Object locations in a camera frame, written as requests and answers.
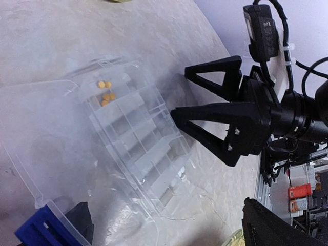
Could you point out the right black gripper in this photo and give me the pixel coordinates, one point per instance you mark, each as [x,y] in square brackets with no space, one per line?
[230,130]

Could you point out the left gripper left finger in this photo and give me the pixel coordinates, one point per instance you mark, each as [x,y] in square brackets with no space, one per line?
[80,218]

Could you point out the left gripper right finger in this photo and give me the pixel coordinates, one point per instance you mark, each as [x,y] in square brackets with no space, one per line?
[262,227]

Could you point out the clear plastic pill organizer box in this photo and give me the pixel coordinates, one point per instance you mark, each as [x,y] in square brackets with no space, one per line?
[120,158]

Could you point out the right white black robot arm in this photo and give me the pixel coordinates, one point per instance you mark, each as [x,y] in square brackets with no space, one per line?
[300,119]

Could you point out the orange pills in organizer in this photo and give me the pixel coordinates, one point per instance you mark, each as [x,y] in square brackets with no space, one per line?
[107,96]

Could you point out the woven bamboo tray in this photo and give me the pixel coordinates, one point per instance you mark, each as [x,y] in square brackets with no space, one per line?
[236,239]

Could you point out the grey capped bottle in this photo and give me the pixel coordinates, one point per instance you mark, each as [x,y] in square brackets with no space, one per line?
[298,204]

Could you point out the orange capped bottle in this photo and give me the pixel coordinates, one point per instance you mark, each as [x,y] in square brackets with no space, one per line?
[302,191]

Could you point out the green plastic bowl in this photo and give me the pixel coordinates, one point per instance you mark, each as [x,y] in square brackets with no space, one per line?
[116,1]

